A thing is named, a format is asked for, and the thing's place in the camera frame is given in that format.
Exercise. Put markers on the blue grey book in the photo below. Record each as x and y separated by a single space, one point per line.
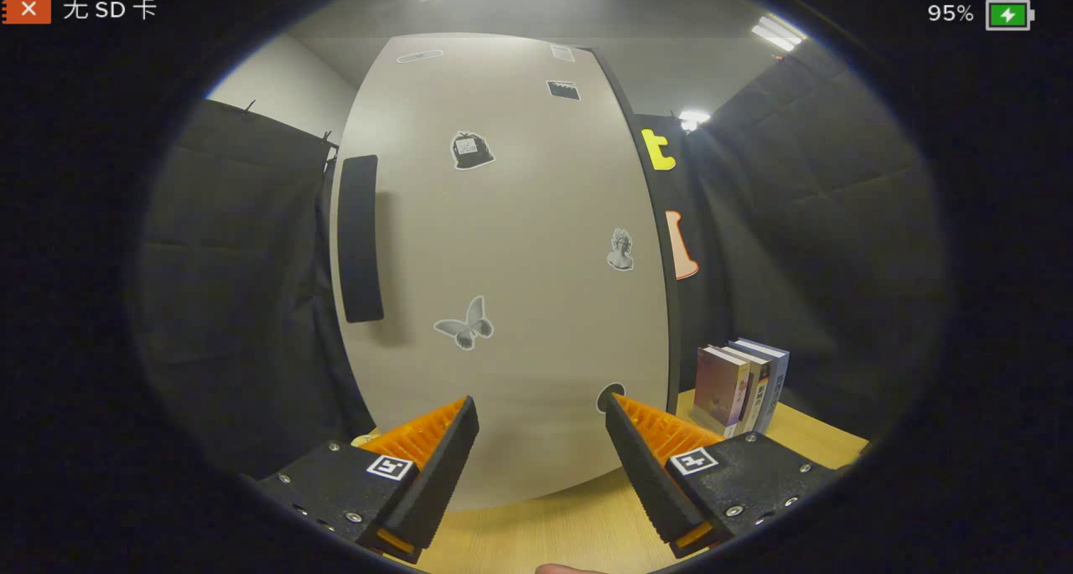
778 381

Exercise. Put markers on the striped ceiling light panel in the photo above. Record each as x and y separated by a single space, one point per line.
778 33

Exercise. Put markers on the small ceiling light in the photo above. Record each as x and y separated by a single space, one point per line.
693 120

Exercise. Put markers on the black backdrop cloth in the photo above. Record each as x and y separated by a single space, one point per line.
235 289

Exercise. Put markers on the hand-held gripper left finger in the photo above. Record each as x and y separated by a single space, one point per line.
444 473

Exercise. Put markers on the pale yellow object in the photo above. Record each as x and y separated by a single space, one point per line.
366 439

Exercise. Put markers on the light grey cabinet door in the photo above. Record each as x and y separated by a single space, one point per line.
536 306

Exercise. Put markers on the dark grey cabinet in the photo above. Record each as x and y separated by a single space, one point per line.
671 323

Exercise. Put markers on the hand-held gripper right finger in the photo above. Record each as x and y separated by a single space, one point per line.
641 473

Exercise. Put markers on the white spine book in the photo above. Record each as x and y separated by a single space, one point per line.
757 385

